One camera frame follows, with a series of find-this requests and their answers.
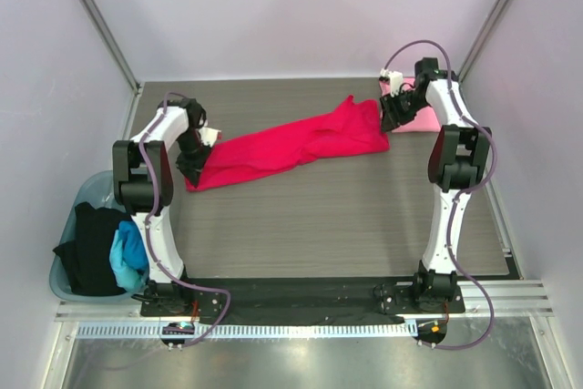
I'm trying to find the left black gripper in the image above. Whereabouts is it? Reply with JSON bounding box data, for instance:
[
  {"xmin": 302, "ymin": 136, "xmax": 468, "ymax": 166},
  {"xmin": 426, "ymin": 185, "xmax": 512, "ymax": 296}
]
[{"xmin": 176, "ymin": 129, "xmax": 215, "ymax": 188}]

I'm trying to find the red t shirt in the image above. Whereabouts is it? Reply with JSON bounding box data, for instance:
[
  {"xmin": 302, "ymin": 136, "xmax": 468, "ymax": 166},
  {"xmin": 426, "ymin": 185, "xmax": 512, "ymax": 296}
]
[{"xmin": 185, "ymin": 95, "xmax": 390, "ymax": 192}]

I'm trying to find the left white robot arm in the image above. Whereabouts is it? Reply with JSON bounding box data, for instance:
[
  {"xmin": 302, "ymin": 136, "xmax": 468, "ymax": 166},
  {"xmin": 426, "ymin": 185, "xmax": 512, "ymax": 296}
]
[{"xmin": 112, "ymin": 92, "xmax": 221, "ymax": 316}]

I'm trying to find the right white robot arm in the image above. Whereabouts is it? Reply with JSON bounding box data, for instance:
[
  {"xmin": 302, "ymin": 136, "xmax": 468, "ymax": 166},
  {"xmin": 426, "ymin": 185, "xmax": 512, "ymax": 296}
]
[{"xmin": 379, "ymin": 57, "xmax": 491, "ymax": 315}]

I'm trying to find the folded pink t shirt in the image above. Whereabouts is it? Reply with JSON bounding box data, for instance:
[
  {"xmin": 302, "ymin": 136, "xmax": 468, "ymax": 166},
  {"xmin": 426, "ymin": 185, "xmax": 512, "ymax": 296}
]
[{"xmin": 379, "ymin": 77, "xmax": 441, "ymax": 134}]

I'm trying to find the blue plastic basket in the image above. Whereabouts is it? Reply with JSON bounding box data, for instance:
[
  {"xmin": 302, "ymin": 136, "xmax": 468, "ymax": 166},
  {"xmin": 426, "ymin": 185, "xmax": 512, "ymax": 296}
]
[{"xmin": 49, "ymin": 171, "xmax": 148, "ymax": 303}]

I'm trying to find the blue t shirt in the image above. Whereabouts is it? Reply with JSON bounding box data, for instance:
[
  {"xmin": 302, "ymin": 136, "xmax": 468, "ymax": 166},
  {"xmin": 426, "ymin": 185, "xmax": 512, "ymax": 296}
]
[{"xmin": 109, "ymin": 220, "xmax": 148, "ymax": 292}]

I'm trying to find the black t shirt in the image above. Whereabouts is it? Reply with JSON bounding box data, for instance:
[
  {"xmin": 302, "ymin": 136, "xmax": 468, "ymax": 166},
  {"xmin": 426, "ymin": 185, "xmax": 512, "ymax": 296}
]
[{"xmin": 53, "ymin": 202, "xmax": 131, "ymax": 297}]

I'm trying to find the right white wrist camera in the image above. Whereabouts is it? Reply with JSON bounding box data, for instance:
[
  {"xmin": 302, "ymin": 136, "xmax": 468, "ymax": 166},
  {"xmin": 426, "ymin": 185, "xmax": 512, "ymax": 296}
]
[{"xmin": 379, "ymin": 68, "xmax": 404, "ymax": 96}]

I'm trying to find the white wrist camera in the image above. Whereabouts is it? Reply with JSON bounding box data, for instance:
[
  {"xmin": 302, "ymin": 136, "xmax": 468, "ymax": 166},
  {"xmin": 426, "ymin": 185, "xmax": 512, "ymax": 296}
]
[
  {"xmin": 379, "ymin": 68, "xmax": 404, "ymax": 96},
  {"xmin": 198, "ymin": 127, "xmax": 222, "ymax": 148}
]

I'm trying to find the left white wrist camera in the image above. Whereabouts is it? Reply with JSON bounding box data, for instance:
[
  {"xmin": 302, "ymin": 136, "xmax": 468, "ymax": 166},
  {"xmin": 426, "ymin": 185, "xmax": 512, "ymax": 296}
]
[{"xmin": 198, "ymin": 127, "xmax": 222, "ymax": 148}]

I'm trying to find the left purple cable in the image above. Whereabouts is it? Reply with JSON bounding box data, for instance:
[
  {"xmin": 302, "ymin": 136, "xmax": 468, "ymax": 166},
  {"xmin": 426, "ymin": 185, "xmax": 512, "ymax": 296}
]
[{"xmin": 138, "ymin": 90, "xmax": 232, "ymax": 348}]

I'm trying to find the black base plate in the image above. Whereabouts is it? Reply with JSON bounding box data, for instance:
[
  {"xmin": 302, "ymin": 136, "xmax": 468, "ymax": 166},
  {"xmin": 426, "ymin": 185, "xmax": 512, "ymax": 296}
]
[{"xmin": 134, "ymin": 277, "xmax": 465, "ymax": 326}]

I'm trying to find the left aluminium frame post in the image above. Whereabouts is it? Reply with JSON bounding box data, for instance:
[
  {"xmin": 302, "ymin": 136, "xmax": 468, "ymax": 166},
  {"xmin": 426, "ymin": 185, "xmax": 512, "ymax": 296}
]
[{"xmin": 79, "ymin": 0, "xmax": 140, "ymax": 95}]

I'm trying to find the aluminium frame post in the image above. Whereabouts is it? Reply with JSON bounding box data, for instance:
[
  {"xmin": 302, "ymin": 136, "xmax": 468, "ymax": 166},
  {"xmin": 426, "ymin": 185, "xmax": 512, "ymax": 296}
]
[
  {"xmin": 79, "ymin": 0, "xmax": 140, "ymax": 95},
  {"xmin": 458, "ymin": 0, "xmax": 513, "ymax": 81}
]

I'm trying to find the white slotted cable duct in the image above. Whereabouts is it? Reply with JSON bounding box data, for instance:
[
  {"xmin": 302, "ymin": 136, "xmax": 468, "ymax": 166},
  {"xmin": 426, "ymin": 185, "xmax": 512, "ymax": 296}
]
[{"xmin": 77, "ymin": 321, "xmax": 417, "ymax": 342}]

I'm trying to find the right aluminium frame post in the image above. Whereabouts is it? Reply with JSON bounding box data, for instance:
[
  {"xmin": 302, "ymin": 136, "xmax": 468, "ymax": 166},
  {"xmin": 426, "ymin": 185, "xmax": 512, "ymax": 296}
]
[{"xmin": 458, "ymin": 0, "xmax": 513, "ymax": 81}]

